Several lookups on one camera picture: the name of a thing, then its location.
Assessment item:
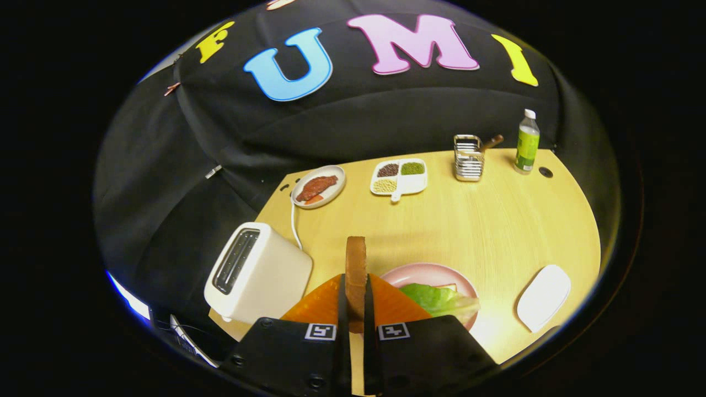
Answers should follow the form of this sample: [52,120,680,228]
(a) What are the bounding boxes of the white toaster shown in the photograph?
[204,222,314,325]

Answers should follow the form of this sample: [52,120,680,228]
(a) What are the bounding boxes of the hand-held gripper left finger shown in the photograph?
[221,273,352,396]

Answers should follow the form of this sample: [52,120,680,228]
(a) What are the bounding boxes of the green lettuce leaf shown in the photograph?
[399,283,480,319]

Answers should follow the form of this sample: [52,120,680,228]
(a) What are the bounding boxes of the red meat slice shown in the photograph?
[296,175,339,203]

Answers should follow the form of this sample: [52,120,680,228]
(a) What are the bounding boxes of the white divided dish with beans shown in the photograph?
[370,158,428,203]

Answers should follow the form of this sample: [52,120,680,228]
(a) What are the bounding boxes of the white square plate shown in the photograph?
[516,264,572,333]

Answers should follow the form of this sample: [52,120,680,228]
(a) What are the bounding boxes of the black backdrop cloth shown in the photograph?
[93,0,621,353]

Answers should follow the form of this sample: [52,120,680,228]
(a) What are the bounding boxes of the toasted bread slice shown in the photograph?
[345,236,368,334]

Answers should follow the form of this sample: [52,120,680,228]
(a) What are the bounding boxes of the white toaster cable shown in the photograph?
[290,201,304,251]

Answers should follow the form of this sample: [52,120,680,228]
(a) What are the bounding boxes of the metal utensil holder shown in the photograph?
[453,134,486,182]

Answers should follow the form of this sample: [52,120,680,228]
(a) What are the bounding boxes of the pink round plate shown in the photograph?
[381,262,479,331]

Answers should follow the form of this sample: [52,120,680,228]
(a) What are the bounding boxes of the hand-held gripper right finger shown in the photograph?
[363,273,500,396]

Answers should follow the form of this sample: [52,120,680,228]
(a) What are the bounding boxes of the green label plastic bottle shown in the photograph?
[514,109,541,175]

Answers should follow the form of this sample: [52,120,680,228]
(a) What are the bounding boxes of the white oval plate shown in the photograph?
[291,165,346,210]

